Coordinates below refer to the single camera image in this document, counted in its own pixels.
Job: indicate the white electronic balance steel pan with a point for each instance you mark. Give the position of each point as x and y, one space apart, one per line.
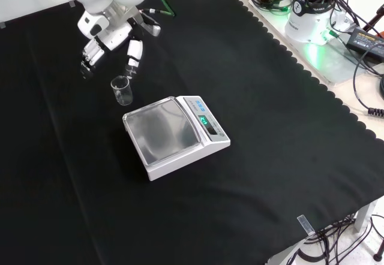
168 127

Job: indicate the clear tape strip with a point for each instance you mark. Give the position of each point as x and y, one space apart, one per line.
306 224

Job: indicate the black power adapter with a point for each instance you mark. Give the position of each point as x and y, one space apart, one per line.
366 41

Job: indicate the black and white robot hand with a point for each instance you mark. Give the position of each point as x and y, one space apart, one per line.
115 35

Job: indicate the white table leg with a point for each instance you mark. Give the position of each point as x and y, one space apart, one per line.
364 217

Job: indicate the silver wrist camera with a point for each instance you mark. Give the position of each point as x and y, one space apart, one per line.
153 30

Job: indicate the small clear glass beaker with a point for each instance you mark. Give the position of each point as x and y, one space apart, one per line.
123 95

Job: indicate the brown tripod leg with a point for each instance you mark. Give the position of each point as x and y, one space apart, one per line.
373 20

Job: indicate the black bench cloth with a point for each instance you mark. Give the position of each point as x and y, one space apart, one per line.
240 97

